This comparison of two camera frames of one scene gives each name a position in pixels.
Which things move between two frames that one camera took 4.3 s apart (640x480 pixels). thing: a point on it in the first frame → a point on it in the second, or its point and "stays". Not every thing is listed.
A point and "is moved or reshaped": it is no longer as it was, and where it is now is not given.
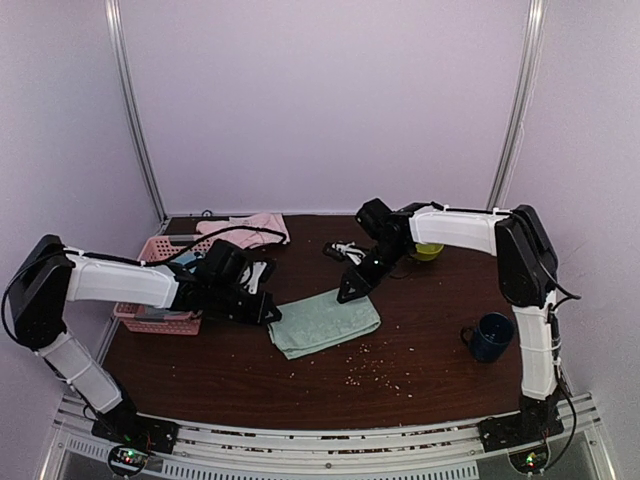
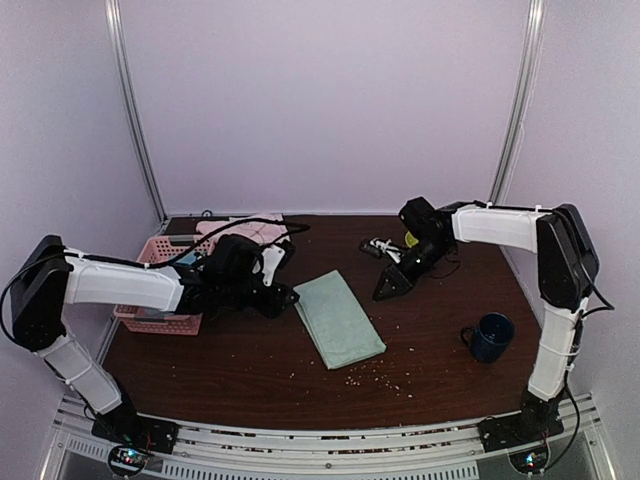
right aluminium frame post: [523, 106] stays
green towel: [321, 321] is moved or reshaped
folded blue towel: [148, 313] stays
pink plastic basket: [154, 320] stays
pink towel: [247, 237] stays
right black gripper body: [388, 256] → [430, 253]
